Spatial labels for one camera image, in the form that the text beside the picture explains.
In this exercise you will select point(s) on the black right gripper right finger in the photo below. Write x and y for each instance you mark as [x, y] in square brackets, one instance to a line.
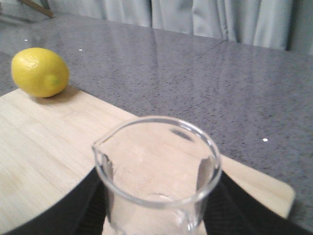
[231, 210]

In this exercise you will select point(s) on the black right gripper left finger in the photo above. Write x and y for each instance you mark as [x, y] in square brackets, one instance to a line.
[81, 212]

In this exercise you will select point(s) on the clear glass beaker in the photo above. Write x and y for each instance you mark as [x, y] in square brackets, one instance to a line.
[158, 173]

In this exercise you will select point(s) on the wooden cutting board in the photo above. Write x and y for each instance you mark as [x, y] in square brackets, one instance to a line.
[45, 148]

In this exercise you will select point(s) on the yellow lemon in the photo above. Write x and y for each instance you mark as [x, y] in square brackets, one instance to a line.
[39, 72]

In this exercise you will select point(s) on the grey curtain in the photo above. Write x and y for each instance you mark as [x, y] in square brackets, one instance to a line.
[278, 24]

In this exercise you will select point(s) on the wooden stand leg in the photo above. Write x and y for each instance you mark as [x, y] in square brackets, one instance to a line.
[37, 7]

